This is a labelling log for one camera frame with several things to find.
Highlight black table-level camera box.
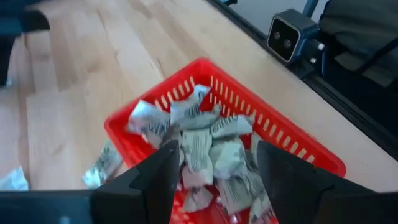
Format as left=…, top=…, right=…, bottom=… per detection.
left=266, top=8, right=326, bottom=75

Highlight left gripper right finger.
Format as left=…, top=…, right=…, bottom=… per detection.
left=256, top=140, right=379, bottom=224

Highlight dark grey padded seat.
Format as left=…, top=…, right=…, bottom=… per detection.
left=318, top=0, right=398, bottom=88

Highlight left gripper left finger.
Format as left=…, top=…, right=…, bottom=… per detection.
left=90, top=139, right=180, bottom=224

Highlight red plastic slotted basket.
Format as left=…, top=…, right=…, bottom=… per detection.
left=104, top=57, right=347, bottom=224

